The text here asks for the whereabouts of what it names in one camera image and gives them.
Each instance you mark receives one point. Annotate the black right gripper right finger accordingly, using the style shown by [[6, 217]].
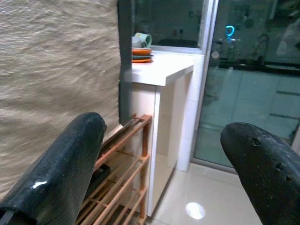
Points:
[[269, 178]]

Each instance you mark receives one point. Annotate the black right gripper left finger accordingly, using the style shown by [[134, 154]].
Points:
[[54, 175]]

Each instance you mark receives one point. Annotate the glass sliding door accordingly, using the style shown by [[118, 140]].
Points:
[[246, 105]]

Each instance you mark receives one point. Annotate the brown wooden slatted rack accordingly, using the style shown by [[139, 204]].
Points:
[[145, 145]]

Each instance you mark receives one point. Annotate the dark grey cabinet end panel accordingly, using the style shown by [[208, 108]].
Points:
[[125, 70]]

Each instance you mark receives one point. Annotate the round white door sticker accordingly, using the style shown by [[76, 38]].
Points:
[[215, 54]]

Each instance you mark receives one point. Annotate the orange ceramic plate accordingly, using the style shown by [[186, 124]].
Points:
[[141, 61], [140, 51]]

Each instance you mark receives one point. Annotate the dark green ceramic plate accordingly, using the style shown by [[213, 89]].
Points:
[[143, 57]]

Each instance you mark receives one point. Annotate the white counter unit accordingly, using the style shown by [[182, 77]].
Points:
[[164, 70]]

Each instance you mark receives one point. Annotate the white ceramic cup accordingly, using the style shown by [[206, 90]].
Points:
[[136, 42]]

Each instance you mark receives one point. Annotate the green ceramic mug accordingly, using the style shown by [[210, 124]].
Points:
[[146, 38]]

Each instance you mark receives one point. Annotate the aluminium framed window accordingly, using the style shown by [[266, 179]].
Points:
[[168, 23]]

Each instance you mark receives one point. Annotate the aluminium door frame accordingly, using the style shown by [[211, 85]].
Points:
[[209, 23]]

